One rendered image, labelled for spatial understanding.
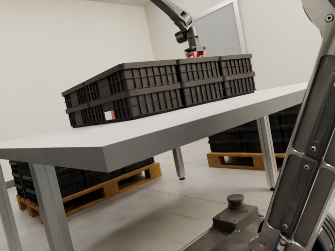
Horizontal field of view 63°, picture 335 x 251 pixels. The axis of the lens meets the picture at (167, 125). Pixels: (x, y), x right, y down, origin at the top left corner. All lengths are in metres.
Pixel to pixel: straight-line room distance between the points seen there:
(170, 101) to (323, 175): 0.80
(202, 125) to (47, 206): 0.62
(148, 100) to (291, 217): 0.75
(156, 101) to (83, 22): 4.15
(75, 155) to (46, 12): 4.59
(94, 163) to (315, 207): 0.42
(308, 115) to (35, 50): 4.44
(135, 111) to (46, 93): 3.59
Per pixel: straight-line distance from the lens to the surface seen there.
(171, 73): 1.25
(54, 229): 1.01
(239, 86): 1.59
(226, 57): 1.53
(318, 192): 0.60
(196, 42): 1.48
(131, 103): 1.11
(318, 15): 0.54
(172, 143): 0.48
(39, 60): 4.72
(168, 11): 1.49
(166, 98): 1.21
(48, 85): 4.66
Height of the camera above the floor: 0.74
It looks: 5 degrees down
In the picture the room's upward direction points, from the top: 11 degrees counter-clockwise
